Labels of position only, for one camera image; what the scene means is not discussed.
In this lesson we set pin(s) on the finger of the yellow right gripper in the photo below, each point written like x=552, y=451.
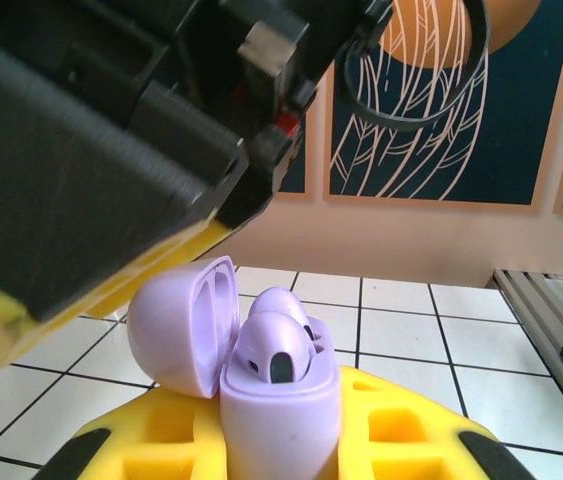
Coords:
x=61, y=200

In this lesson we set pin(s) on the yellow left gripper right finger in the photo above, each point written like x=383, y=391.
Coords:
x=441, y=425

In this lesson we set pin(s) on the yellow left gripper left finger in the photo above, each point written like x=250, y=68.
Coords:
x=208, y=425

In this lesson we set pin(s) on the purple earbud charging case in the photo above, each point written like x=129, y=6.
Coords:
x=281, y=425

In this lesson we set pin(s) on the small grey screw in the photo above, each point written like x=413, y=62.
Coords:
x=271, y=335
x=276, y=300

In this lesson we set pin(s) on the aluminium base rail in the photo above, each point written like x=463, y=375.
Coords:
x=536, y=310

